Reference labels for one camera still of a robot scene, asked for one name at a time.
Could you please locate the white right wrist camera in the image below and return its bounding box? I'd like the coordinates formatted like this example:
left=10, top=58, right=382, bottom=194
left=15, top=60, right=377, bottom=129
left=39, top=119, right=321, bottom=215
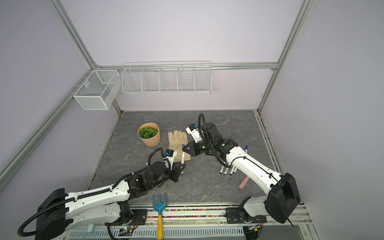
left=186, top=124, right=203, bottom=143

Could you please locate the black corrugated left cable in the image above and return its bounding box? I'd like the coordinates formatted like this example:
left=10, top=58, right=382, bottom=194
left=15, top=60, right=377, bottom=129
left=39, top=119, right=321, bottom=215
left=17, top=146, right=166, bottom=238

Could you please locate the long white wire basket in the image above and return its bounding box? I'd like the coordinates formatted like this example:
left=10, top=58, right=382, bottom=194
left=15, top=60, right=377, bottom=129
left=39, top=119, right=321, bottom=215
left=122, top=61, right=213, bottom=94

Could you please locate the beige work glove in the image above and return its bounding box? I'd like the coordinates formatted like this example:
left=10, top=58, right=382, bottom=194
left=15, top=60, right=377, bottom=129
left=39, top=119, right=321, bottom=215
left=168, top=130, right=188, bottom=163

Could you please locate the small white mesh basket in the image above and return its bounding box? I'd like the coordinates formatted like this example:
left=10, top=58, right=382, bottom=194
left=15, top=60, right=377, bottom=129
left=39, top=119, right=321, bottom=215
left=74, top=70, right=122, bottom=111

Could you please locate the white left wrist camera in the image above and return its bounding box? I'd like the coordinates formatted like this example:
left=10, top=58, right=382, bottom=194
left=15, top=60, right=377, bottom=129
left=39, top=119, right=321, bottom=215
left=163, top=149, right=177, bottom=170

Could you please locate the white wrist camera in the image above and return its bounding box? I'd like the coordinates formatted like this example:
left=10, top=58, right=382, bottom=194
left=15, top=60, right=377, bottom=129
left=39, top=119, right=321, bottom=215
left=186, top=124, right=203, bottom=143
left=163, top=149, right=177, bottom=170

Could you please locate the black corrugated right cable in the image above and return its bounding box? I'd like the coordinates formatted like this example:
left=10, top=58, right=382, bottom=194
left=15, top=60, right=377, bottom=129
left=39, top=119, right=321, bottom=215
left=197, top=112, right=232, bottom=169

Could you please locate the tan pot with green plant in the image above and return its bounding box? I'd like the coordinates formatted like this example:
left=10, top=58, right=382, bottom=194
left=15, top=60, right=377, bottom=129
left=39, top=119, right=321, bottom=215
left=138, top=123, right=161, bottom=148

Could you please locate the light teal tool handle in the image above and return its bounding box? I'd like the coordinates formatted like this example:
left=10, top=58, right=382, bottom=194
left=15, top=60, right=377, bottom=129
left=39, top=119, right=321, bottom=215
left=87, top=224, right=95, bottom=234

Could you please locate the teal yellow garden fork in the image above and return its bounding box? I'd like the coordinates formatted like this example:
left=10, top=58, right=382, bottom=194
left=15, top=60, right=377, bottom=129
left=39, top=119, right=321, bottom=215
left=152, top=193, right=167, bottom=240

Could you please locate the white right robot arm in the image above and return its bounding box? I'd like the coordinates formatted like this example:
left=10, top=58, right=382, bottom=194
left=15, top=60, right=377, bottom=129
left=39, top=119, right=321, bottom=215
left=183, top=123, right=301, bottom=224

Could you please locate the aluminium cage frame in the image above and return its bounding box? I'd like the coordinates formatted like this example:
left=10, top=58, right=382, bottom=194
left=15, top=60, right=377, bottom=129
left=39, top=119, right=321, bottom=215
left=1, top=1, right=314, bottom=191

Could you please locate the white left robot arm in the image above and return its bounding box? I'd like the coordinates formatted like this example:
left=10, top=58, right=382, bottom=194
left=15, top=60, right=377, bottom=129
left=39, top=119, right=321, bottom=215
left=17, top=162, right=186, bottom=240

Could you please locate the black corrugated cable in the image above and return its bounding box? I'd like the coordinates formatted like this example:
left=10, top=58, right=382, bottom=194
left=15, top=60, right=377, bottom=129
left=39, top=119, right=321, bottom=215
left=197, top=112, right=232, bottom=169
left=17, top=146, right=166, bottom=238

